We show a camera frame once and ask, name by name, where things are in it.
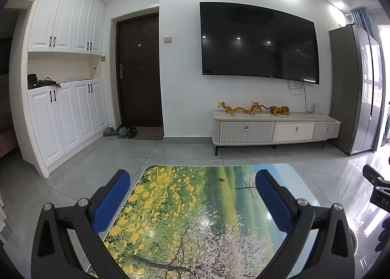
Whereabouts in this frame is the golden dragon figurine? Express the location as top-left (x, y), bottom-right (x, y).
top-left (217, 101), bottom-right (263, 117)

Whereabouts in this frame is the golden tiger figurine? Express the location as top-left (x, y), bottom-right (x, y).
top-left (267, 105), bottom-right (291, 116)

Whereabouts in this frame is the television cable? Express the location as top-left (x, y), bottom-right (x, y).
top-left (286, 80), bottom-right (314, 113)

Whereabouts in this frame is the white washing machine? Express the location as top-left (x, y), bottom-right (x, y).
top-left (384, 108), bottom-right (390, 147)

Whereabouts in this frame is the white tv cabinet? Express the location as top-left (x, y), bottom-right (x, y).
top-left (212, 109), bottom-right (341, 157)

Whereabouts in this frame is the person's right hand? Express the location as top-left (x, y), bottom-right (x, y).
top-left (375, 214), bottom-right (390, 253)

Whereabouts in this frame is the dark brown entrance door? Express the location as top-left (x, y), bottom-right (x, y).
top-left (115, 12), bottom-right (164, 137)

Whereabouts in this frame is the white round trash can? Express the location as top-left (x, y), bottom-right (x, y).
top-left (350, 227), bottom-right (359, 256)

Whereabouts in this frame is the black wall television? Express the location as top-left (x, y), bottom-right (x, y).
top-left (199, 1), bottom-right (321, 85)

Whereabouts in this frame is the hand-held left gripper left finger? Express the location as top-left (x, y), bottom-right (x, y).
top-left (31, 169), bottom-right (131, 279)

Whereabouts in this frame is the white tall cabinet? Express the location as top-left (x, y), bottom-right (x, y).
top-left (9, 0), bottom-right (108, 180)

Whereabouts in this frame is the grey refrigerator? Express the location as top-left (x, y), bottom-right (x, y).
top-left (328, 23), bottom-right (385, 156)

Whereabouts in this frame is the blue curtain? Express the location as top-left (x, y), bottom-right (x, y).
top-left (350, 8), bottom-right (376, 36)

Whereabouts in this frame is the landscape print folding table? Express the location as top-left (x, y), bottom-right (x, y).
top-left (87, 163), bottom-right (324, 279)

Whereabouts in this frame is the brown handbag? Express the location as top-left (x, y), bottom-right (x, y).
top-left (38, 77), bottom-right (62, 88)

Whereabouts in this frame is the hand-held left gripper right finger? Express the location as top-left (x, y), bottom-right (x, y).
top-left (255, 169), bottom-right (357, 279)

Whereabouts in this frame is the brown doormat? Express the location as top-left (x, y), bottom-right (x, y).
top-left (117, 126), bottom-right (164, 141)

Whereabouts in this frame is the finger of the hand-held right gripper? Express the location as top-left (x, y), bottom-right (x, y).
top-left (362, 165), bottom-right (390, 195)

